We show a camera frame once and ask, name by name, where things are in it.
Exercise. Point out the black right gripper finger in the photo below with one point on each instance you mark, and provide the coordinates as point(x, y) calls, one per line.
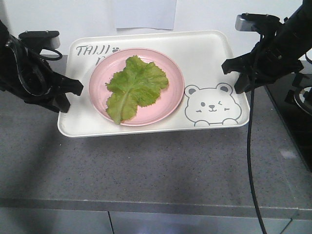
point(241, 64)
point(243, 83)

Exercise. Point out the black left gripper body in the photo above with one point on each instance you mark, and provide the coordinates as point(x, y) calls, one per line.
point(27, 73)

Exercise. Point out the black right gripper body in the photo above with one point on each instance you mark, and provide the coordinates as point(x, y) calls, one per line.
point(276, 54)

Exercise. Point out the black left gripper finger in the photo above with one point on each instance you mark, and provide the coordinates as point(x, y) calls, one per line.
point(58, 103)
point(63, 85)

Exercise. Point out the white bear serving tray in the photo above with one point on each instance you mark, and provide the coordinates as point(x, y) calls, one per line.
point(209, 100)

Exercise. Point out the green lettuce leaf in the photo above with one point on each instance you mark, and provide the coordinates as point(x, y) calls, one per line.
point(139, 84)

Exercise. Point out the pink round plate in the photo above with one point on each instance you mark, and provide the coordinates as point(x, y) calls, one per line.
point(166, 104)

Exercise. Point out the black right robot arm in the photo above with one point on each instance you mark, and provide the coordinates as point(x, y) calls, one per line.
point(301, 19)

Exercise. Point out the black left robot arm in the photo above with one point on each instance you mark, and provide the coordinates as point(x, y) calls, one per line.
point(31, 35)

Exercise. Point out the black gas stove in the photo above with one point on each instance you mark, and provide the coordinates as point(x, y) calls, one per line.
point(292, 98)

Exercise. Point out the white paper sheet on wall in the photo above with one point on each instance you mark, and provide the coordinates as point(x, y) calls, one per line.
point(155, 14)

